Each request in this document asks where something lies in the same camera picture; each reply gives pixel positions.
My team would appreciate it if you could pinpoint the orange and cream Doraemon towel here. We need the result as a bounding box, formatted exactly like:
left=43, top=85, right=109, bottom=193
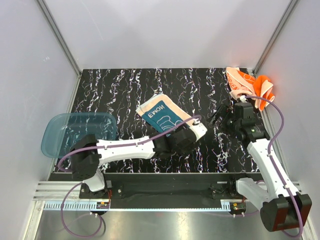
left=226, top=67, right=275, bottom=102

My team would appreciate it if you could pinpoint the aluminium frame rail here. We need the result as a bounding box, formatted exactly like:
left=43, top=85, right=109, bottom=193
left=32, top=181, right=305, bottom=202

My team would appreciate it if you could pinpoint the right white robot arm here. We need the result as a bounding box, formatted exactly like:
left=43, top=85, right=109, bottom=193
left=209, top=102, right=312, bottom=235

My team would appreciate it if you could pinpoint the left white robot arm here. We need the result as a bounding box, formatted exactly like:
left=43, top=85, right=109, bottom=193
left=69, top=121, right=208, bottom=193

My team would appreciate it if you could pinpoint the left small circuit board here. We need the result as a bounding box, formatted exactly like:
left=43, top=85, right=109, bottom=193
left=96, top=201, right=110, bottom=209

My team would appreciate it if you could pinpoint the right small circuit board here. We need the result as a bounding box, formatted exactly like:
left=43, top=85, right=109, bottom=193
left=232, top=202, right=247, bottom=211

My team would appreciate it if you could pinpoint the small circuit board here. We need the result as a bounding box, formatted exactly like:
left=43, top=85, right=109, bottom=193
left=96, top=201, right=110, bottom=209
left=232, top=202, right=247, bottom=211

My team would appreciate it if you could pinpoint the translucent blue plastic tray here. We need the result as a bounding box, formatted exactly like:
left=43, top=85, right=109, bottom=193
left=41, top=112, right=117, bottom=159

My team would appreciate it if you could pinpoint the teal and cream Doraemon towel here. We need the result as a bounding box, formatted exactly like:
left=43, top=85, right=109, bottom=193
left=135, top=93, right=191, bottom=133

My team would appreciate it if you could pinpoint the slotted white cable duct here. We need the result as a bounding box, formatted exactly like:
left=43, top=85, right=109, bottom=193
left=42, top=199, right=233, bottom=212

